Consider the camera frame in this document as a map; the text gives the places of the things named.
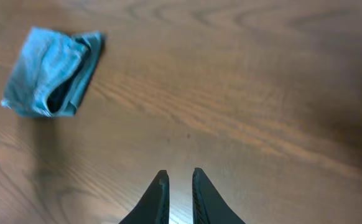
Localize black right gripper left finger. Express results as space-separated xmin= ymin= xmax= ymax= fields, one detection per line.
xmin=119 ymin=170 xmax=170 ymax=224

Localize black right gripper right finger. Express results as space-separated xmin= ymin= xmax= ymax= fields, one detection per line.
xmin=192 ymin=167 xmax=244 ymax=224

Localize light blue denim jeans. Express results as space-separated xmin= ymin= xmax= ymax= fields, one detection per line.
xmin=1 ymin=27 xmax=104 ymax=118

